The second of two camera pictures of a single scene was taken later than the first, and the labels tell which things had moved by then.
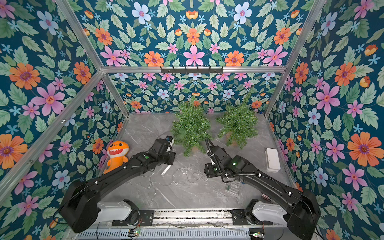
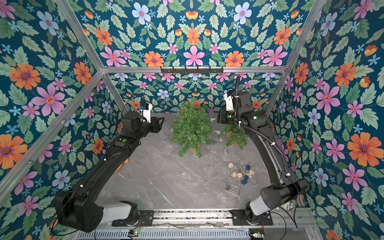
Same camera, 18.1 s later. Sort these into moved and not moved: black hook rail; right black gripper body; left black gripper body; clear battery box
Moved: right black gripper body; left black gripper body
Not moved: black hook rail; clear battery box
